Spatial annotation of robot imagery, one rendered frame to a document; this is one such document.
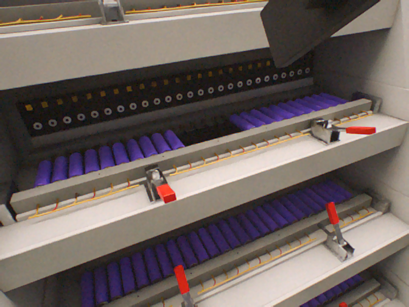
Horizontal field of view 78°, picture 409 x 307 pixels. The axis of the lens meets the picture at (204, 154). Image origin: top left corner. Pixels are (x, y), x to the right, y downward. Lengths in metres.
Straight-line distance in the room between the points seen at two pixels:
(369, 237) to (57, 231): 0.49
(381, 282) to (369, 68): 0.44
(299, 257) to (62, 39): 0.45
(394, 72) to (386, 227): 0.28
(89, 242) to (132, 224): 0.05
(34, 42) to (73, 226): 0.19
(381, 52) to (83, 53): 0.47
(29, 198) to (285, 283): 0.37
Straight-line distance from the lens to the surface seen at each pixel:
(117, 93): 0.44
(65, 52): 0.30
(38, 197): 0.35
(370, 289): 0.70
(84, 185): 0.34
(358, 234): 0.56
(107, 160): 0.37
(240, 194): 0.35
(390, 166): 0.59
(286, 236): 0.48
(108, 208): 0.32
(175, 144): 0.38
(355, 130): 0.39
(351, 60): 0.60
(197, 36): 0.33
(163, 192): 0.25
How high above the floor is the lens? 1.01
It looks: 11 degrees down
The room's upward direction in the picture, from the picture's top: 13 degrees counter-clockwise
